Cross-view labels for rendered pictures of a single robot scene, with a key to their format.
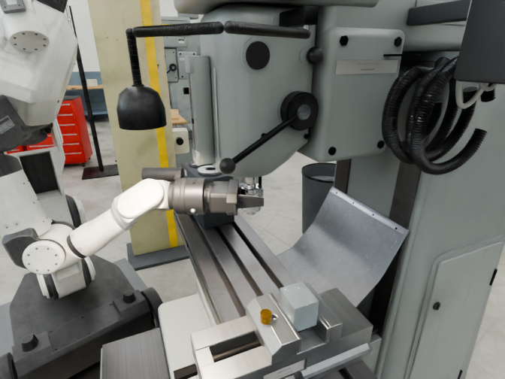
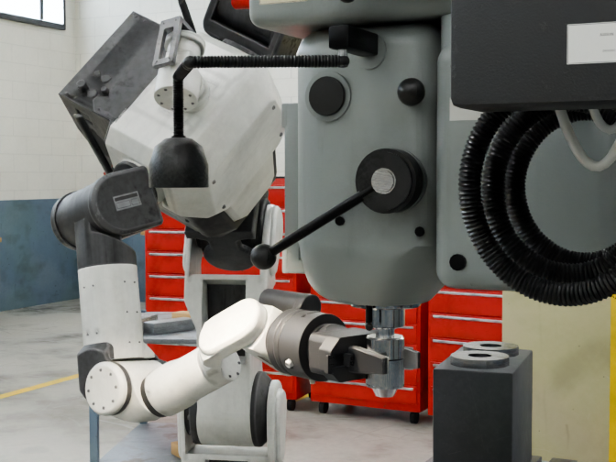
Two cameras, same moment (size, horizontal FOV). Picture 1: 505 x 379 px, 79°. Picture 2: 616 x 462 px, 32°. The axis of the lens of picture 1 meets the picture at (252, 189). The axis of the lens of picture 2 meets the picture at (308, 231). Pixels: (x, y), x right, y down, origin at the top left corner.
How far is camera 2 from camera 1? 93 cm
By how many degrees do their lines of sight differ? 51
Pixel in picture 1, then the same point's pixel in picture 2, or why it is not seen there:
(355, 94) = not seen: hidden behind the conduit
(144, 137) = (577, 342)
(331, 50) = (440, 82)
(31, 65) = (187, 131)
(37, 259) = (97, 387)
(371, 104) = (543, 177)
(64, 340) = not seen: outside the picture
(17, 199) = (107, 299)
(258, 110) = (332, 179)
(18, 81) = not seen: hidden behind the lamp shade
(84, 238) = (158, 378)
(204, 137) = (294, 225)
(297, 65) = (395, 108)
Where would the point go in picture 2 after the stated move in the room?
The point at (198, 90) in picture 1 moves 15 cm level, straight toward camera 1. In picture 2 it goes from (290, 152) to (203, 150)
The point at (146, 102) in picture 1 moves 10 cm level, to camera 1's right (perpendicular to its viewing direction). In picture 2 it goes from (168, 154) to (218, 153)
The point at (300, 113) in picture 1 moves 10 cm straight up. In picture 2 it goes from (376, 182) to (376, 89)
